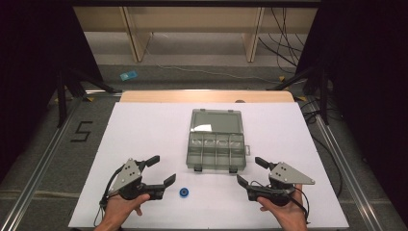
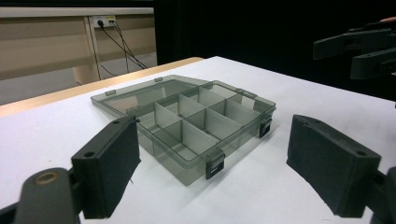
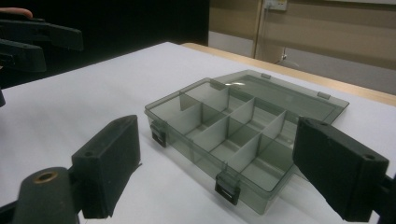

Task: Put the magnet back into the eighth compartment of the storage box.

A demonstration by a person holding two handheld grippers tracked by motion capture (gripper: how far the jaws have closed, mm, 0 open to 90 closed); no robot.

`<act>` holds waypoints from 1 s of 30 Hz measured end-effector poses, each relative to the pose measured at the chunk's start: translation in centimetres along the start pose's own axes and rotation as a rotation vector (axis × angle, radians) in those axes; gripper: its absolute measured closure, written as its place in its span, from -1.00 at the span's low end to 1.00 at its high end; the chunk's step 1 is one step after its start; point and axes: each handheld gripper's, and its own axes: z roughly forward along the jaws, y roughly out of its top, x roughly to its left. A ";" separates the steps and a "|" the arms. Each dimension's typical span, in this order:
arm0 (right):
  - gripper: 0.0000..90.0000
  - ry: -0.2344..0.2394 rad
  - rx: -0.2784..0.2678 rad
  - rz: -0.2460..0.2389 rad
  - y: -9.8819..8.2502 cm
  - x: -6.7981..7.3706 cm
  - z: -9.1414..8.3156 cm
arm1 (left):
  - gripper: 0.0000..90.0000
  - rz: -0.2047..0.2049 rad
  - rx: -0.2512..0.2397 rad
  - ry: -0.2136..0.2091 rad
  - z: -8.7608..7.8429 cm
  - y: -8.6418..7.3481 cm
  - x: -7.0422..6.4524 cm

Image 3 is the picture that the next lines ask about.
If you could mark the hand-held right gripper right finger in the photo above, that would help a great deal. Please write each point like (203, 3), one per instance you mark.
(336, 168)

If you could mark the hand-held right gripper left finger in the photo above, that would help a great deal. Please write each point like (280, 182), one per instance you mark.
(107, 161)

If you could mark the transparent grey compartment storage box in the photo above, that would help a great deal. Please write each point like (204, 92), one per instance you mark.
(236, 133)

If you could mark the white wall socket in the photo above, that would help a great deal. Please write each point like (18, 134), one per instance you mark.
(275, 4)

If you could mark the black curtain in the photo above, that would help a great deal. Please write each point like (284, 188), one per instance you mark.
(130, 21)

